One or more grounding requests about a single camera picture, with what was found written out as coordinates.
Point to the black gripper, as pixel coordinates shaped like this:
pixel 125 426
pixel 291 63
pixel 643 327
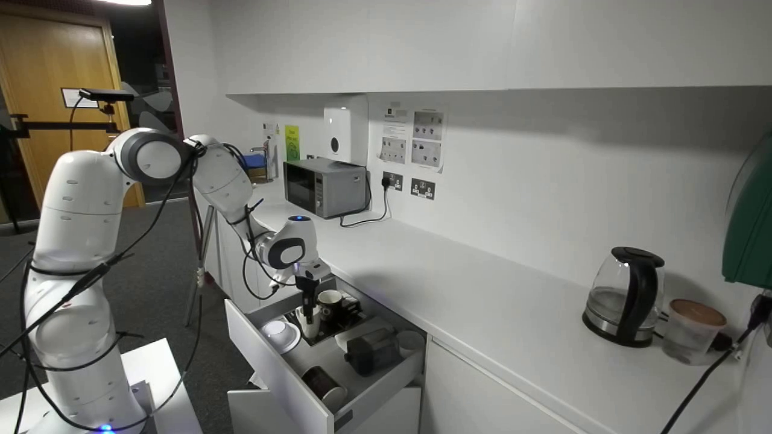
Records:
pixel 313 286

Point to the white robot base table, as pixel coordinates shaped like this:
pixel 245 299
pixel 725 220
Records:
pixel 164 386

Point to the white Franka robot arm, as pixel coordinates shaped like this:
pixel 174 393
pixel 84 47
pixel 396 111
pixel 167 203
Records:
pixel 80 202

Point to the grey kitchen drawer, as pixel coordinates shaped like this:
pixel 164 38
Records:
pixel 267 370

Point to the black mug gold lettering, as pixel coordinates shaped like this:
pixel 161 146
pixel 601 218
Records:
pixel 325 384

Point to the white base cabinet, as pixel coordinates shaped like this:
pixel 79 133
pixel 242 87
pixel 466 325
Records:
pixel 483 393

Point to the black box with purple print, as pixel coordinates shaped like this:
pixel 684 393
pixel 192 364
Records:
pixel 301 327

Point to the white ceramic bowl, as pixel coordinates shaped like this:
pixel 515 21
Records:
pixel 279 337

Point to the silver microwave oven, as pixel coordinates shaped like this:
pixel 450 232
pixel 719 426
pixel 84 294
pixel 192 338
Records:
pixel 322 189

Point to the blue container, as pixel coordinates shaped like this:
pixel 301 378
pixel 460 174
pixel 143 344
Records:
pixel 256 168

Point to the white paper towel dispenser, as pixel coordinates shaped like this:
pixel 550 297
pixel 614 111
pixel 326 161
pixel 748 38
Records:
pixel 343 133

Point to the large white instruction sheet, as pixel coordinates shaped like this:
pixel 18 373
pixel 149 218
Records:
pixel 395 149

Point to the small printed picture sheet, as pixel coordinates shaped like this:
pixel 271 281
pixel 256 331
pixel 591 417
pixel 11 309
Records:
pixel 425 153
pixel 429 124

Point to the wooden door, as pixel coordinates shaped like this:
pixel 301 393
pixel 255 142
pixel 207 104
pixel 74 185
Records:
pixel 50 73

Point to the plastic tub brown lid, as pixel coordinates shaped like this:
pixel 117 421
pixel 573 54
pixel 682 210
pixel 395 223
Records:
pixel 694 329

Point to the green first aid box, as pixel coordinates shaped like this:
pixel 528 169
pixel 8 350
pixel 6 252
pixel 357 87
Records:
pixel 752 224

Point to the wall socket with plug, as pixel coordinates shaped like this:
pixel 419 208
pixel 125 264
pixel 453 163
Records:
pixel 391 181

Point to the empty double wall socket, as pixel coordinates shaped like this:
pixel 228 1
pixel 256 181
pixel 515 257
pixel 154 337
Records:
pixel 424 189

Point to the yellow green wall sign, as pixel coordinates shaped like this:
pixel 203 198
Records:
pixel 292 142

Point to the white wall cabinet door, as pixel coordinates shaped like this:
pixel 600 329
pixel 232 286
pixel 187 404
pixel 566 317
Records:
pixel 643 40
pixel 362 44

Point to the black bar camera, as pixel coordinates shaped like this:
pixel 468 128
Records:
pixel 109 94

